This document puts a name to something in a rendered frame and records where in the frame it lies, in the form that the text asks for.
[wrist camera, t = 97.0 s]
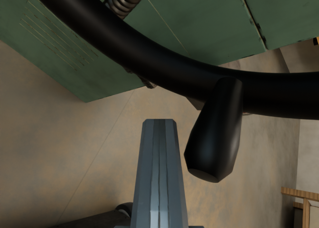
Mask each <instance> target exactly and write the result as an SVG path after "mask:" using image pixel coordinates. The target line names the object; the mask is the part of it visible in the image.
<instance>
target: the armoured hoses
mask: <svg viewBox="0 0 319 228"><path fill-rule="evenodd" d="M140 1H141V0H104V2H103V4H104V5H106V6H107V7H108V8H109V9H110V10H111V11H112V12H113V13H115V14H116V15H117V16H118V17H120V18H121V19H122V20H123V19H125V17H126V16H128V14H129V13H130V12H131V11H132V10H133V8H135V7H136V6H137V4H139V2H140ZM123 68H124V67H123ZM124 69H125V71H126V72H127V73H130V74H133V72H131V71H129V70H128V69H126V68H124ZM137 76H138V75H137ZM138 77H139V79H140V80H141V81H142V82H143V83H144V85H145V86H146V87H147V88H150V89H153V88H155V87H156V86H157V85H156V84H153V83H151V82H149V81H147V80H145V79H144V78H142V77H140V76H138Z"/></svg>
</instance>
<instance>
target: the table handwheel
mask: <svg viewBox="0 0 319 228"><path fill-rule="evenodd" d="M40 1H41V2H42V3H43V4H44V5H45V6H46V7H47V8H48V9H49V10H50V11H52V12H53V13H54V14H55V15H56V16H57V17H58V18H59V19H60V20H62V21H63V22H64V23H65V24H66V25H67V26H68V27H69V28H70V29H72V30H73V31H74V32H75V33H76V34H78V35H79V36H80V37H81V38H83V39H84V40H85V41H87V42H88V43H89V44H90V45H92V46H93V47H94V48H96V49H97V50H99V51H100V52H101V53H103V54H104V55H106V56H107V57H108V58H110V59H111V60H113V61H114V62H116V63H118V64H119V65H121V66H122V67H124V68H126V69H128V70H129V71H131V72H133V73H134V74H136V75H138V76H140V77H142V78H144V79H145V80H147V81H149V82H151V83H153V84H156V85H158V86H160V87H162V88H164V89H167V90H169V91H171V92H174V93H176V94H178V95H182V96H184V97H187V98H190V99H193V100H196V101H199V102H202V103H205V102H206V100H207V99H208V97H209V96H210V94H211V92H212V91H213V89H214V87H215V85H216V83H217V81H218V80H219V79H220V78H223V77H233V78H236V79H238V80H240V81H241V82H242V83H243V85H244V95H243V112H244V113H250V114H258V115H265V116H272V117H281V118H292V119H304V120H319V71H317V72H303V73H265V72H252V71H243V70H236V69H230V68H225V67H220V66H214V65H211V64H207V63H204V62H200V61H197V60H194V59H191V58H188V57H186V56H183V55H181V54H179V53H176V52H174V51H172V50H170V49H168V48H166V47H164V46H162V45H160V44H158V43H156V42H154V41H153V40H151V39H149V38H148V37H146V36H144V35H143V34H141V33H140V32H138V31H137V30H135V29H134V28H133V27H131V26H130V25H129V24H127V23H126V22H125V21H123V20H122V19H121V18H120V17H118V16H117V15H116V14H115V13H113V12H112V11H111V10H110V9H109V8H108V7H107V6H106V5H104V4H103V3H102V2H101V1H100V0H40Z"/></svg>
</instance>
